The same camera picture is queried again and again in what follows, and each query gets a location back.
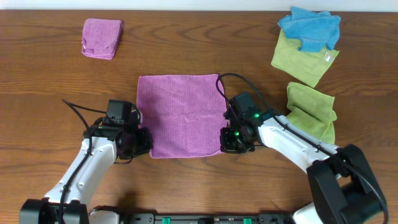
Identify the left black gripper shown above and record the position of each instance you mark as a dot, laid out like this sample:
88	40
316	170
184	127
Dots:
147	146

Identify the purple microfiber cloth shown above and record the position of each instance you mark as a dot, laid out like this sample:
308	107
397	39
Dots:
184	114

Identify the folded purple cloth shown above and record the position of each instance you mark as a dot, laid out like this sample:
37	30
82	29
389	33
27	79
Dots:
100	38

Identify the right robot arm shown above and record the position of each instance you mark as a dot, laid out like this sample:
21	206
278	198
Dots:
343	186

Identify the crumpled green cloth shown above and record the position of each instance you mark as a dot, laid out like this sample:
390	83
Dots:
311	111

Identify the flat green cloth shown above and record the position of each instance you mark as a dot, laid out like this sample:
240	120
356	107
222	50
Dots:
305	66

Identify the blue microfiber cloth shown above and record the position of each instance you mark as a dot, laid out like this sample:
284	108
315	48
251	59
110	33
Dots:
315	30

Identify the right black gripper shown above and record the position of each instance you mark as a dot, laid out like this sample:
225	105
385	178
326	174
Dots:
226	146

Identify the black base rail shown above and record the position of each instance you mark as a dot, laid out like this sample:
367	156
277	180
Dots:
202	219

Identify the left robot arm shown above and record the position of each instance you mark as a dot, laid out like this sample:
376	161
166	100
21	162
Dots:
67	201

